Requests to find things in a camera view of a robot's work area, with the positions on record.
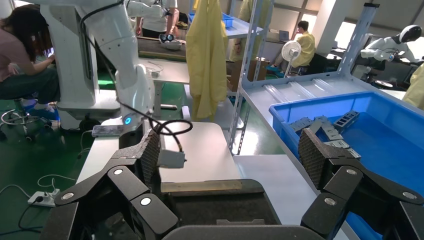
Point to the white slotted metal rack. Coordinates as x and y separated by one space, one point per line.
250 66

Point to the white robot torso column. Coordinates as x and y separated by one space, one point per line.
71 66

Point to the chrome wheeled stool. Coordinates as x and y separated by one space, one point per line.
26 125

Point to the hanging yellow coat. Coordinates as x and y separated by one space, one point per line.
205 49

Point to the white work table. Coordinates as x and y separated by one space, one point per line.
172 71

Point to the standing person in yellow coat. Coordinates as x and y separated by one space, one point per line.
244 13

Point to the black tray container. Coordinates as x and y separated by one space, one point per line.
225 205

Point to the clear plastic bowl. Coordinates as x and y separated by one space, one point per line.
155 70

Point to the white VR headset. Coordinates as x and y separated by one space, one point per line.
170 42

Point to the seated person in yellow coat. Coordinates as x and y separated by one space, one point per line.
304 46

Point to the small blue storage bin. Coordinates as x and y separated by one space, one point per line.
228 20

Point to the perforated metal bracket part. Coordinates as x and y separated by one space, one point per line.
346 121

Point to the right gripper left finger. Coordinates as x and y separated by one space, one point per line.
145 205

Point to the person in white shirt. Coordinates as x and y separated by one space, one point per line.
155 23

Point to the grey flat rectangular device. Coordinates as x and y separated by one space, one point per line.
107 131

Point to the white humanoid robot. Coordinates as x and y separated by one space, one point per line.
381 44

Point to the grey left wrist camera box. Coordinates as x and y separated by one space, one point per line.
170 159

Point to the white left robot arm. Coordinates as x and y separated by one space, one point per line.
116 43

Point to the blue plastic bin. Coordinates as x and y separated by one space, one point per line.
391 142

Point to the white standing fan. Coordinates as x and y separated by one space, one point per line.
291 50

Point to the flat silver metal part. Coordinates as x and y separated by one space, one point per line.
331 132
320 120
338 144
353 153
301 125

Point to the white power strip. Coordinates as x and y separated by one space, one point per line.
43 198

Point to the person in pink shirt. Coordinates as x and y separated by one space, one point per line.
20 43

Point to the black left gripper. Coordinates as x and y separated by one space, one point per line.
130 140

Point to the stacked brown cardboard boxes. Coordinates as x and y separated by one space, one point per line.
234 76

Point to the silver metal channel part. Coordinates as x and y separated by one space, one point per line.
238 222

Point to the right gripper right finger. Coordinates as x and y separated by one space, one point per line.
334 175

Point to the person in yellow garment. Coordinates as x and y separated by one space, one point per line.
415 89

